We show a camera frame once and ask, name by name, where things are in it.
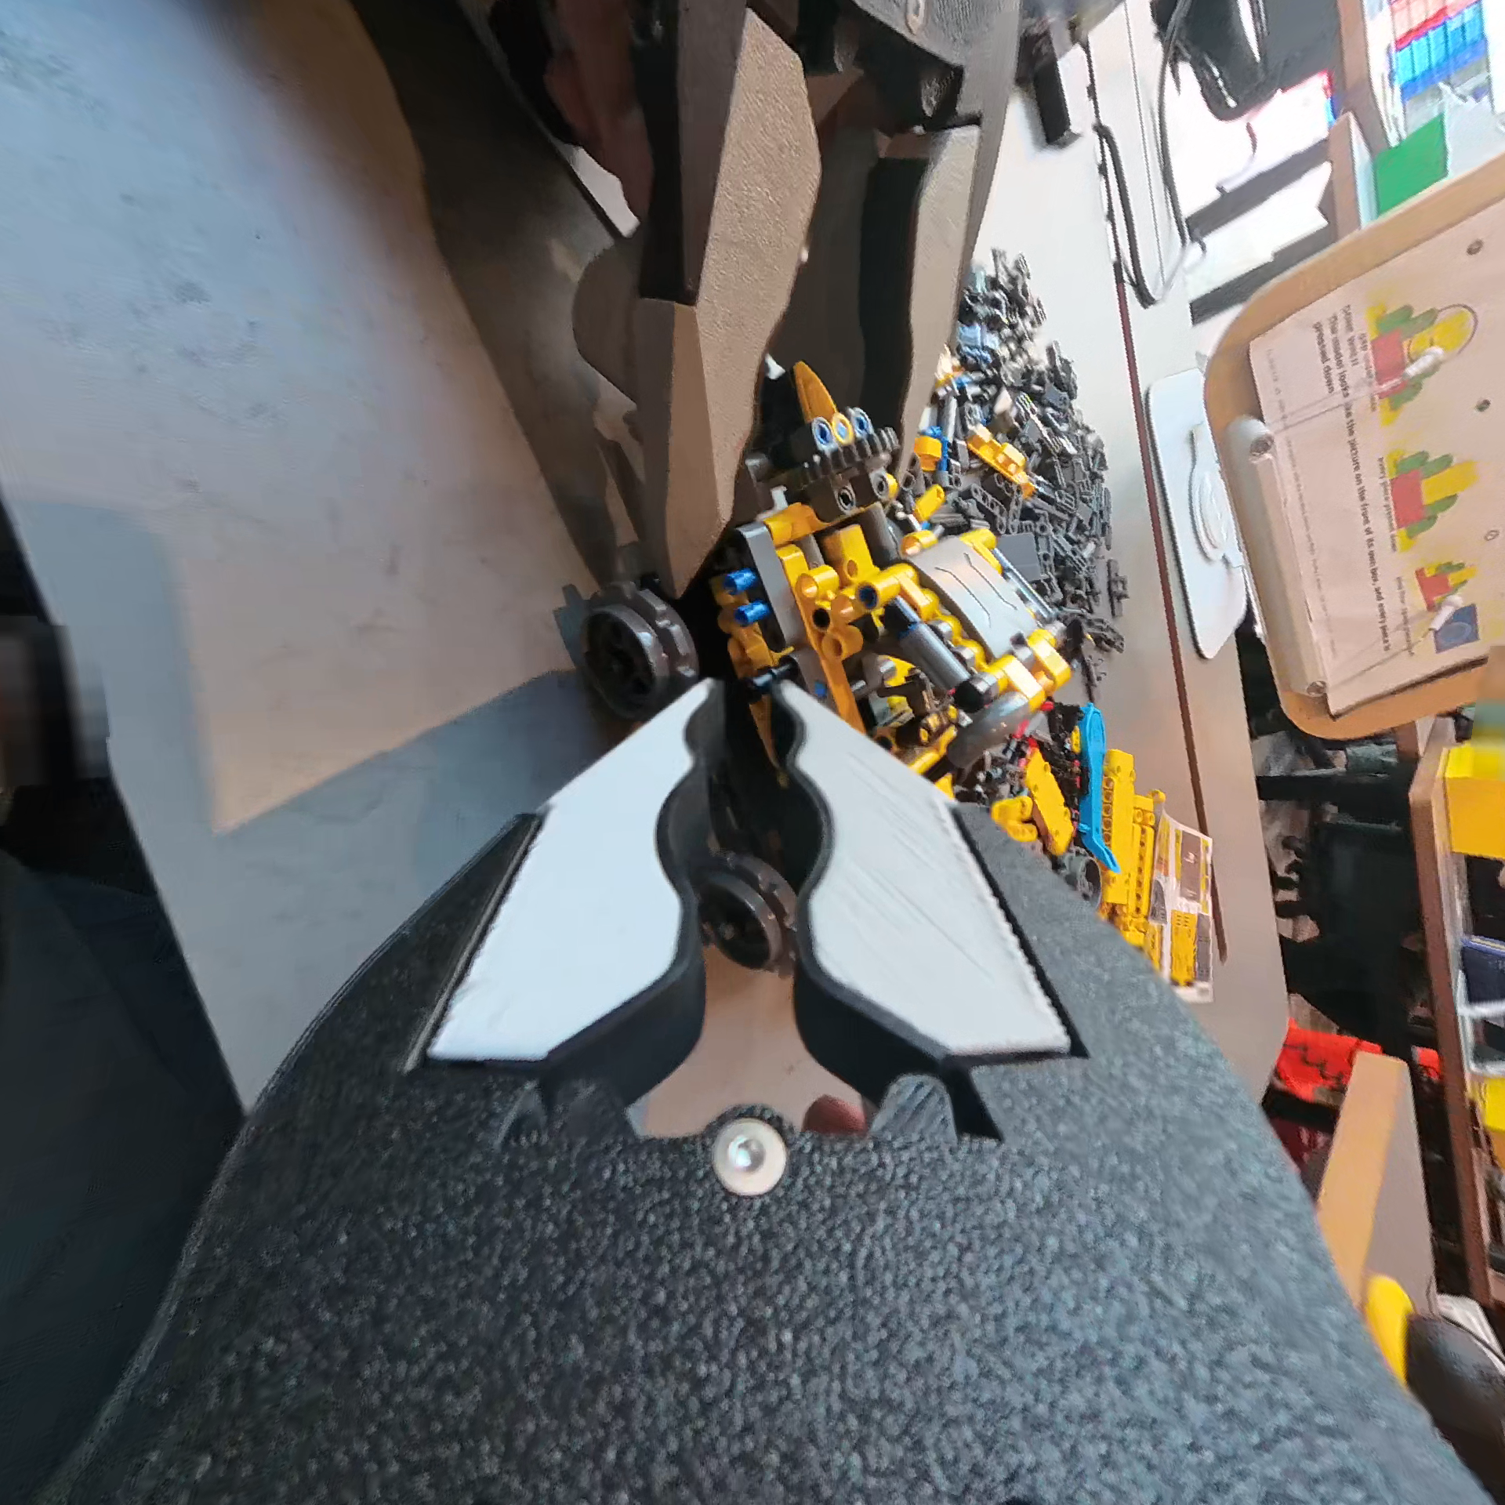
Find person's black jacket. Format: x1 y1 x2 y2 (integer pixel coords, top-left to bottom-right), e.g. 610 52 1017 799
0 506 235 1505

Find yellow grey sticker sheet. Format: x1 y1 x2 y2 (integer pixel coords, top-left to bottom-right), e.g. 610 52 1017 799
1147 812 1216 1001

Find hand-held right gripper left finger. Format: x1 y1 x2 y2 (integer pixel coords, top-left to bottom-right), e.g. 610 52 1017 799
424 676 729 1100

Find yellow toy brick vehicle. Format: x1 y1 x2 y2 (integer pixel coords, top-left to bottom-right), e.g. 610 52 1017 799
576 359 1077 978

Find printed instruction sheet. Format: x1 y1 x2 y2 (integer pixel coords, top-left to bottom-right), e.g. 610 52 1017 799
1248 263 1505 712

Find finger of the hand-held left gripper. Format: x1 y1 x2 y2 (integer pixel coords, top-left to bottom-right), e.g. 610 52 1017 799
811 120 987 472
634 10 825 594

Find pile of dark brick pieces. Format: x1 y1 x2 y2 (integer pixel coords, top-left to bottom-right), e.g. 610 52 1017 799
907 245 1131 661

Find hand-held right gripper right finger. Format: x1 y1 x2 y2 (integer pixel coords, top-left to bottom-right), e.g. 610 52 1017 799
770 682 1074 1138

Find blue brick separator tool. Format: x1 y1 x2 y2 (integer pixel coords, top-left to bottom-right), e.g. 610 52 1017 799
1074 705 1114 873

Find silver stand base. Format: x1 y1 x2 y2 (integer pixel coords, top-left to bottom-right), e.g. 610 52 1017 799
1147 371 1248 661

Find black desk cable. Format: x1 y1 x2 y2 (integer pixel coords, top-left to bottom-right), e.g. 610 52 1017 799
1088 117 1189 308

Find black dome on yellow base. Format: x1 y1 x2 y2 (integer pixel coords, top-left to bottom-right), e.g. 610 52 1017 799
1365 1274 1505 1414

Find stack of yellow long beams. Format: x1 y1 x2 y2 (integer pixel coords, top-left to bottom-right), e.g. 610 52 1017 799
1099 753 1165 955

